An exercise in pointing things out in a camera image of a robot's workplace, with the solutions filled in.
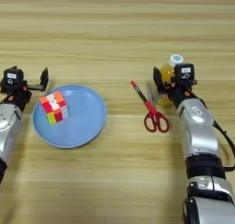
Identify multicoloured puzzle cube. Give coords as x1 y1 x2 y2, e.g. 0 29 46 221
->
39 90 70 127

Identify red-handled scissors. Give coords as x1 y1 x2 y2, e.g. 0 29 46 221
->
143 82 171 134

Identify gripper white-labelled black box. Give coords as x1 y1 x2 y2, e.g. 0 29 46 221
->
2 68 25 86
173 62 196 82

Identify orange juice bottle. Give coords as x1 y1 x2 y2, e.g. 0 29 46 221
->
157 53 185 107

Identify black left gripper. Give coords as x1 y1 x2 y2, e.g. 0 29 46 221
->
0 65 50 112

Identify round blue plate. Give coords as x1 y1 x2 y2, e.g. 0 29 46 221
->
31 84 107 149

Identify right gripper white-labelled black box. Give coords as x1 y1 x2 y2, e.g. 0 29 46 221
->
173 62 196 82

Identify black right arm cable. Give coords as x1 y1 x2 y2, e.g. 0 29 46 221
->
210 118 235 173

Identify left gripper white-labelled black box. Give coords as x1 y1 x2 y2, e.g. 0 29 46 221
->
2 68 25 86

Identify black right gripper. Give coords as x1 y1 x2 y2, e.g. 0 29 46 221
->
152 66 205 109

